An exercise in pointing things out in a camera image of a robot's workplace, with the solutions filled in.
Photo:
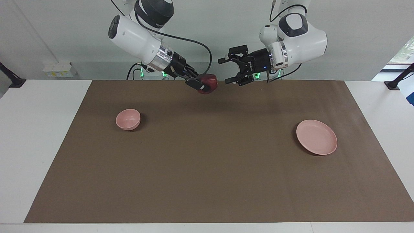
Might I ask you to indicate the dark red apple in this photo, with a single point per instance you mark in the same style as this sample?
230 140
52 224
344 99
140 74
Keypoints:
210 82

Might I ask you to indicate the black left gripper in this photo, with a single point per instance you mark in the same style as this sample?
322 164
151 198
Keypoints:
258 61

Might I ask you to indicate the white wall socket box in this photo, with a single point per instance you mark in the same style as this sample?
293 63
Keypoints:
59 71

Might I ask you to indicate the window with green outdoors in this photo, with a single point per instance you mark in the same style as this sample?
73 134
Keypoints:
406 51

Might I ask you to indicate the pink small bowl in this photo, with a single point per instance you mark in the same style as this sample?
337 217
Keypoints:
127 119

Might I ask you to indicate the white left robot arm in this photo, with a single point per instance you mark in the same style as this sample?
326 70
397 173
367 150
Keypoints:
307 38

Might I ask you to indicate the black clamp stand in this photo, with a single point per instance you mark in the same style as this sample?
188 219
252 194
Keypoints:
393 85
16 82

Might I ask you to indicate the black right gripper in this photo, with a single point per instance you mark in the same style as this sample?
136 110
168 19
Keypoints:
178 64

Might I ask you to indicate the brown table mat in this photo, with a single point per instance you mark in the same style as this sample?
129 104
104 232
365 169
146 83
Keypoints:
207 161

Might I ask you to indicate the blue and white panel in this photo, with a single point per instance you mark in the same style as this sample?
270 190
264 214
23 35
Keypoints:
410 97

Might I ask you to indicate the pink round plate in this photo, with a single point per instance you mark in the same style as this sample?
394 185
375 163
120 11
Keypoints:
317 137

